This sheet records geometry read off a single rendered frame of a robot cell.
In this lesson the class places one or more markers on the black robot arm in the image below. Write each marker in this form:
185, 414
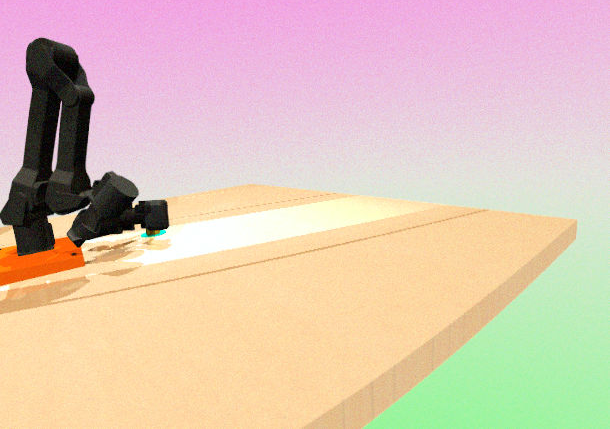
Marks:
36, 192

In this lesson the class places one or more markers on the cyan circle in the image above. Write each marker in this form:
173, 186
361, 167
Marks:
149, 236

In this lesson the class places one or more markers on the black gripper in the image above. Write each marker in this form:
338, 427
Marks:
151, 214

